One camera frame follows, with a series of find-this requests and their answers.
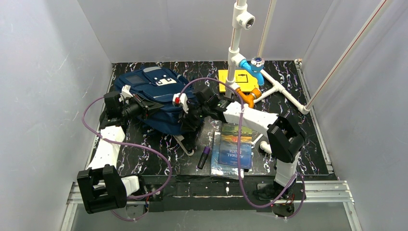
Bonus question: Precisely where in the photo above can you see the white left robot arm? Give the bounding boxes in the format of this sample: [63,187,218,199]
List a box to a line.
[77,91,163,214]

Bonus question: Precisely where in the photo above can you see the thin white rear pole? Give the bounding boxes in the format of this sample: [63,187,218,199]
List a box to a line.
[257,0,277,57]

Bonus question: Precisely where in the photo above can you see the navy blue student backpack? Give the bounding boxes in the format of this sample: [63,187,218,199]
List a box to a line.
[114,66,189,135]

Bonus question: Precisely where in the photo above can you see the silver wrench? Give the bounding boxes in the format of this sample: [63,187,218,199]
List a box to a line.
[251,134,263,149]

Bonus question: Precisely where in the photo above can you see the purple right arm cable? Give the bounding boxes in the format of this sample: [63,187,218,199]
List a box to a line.
[178,77,306,220]

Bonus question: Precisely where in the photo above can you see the blue book underneath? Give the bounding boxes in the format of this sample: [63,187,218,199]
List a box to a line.
[210,131,239,180]

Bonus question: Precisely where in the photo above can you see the purple black marker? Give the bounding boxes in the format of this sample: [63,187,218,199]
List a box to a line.
[197,146,211,169]

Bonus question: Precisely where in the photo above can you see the blue plastic tap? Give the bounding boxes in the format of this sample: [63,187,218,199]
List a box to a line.
[239,57,265,86]

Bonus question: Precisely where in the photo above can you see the green white plastic tap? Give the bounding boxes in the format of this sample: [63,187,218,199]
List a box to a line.
[259,141,272,155]

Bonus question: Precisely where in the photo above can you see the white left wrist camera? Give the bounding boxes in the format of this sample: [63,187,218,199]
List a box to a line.
[120,85,133,102]

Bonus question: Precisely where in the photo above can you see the yellow notebook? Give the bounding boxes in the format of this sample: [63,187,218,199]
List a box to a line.
[218,70,259,92]

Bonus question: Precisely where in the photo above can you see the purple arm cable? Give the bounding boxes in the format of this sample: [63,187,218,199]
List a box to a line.
[178,77,306,220]
[82,95,173,222]

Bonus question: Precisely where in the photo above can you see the Animal Farm book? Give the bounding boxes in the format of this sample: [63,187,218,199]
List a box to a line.
[218,123,253,169]

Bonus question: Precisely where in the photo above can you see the orange plastic tap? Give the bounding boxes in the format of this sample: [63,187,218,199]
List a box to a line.
[236,87,262,108]

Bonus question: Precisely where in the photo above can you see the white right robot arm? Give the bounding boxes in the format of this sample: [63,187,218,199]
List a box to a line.
[172,87,306,193]

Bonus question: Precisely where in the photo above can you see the white pole with red stripe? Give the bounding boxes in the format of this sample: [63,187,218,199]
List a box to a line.
[299,0,392,115]

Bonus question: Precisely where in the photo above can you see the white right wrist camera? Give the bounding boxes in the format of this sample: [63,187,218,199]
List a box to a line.
[172,93,189,114]

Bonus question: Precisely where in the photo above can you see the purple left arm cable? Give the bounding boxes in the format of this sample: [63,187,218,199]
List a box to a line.
[82,95,173,222]

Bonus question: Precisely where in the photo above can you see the white PVC pipe frame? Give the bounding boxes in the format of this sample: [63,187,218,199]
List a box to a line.
[225,0,304,110]

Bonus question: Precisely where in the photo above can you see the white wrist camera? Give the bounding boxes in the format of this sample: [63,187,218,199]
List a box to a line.
[172,93,189,114]
[120,85,133,102]

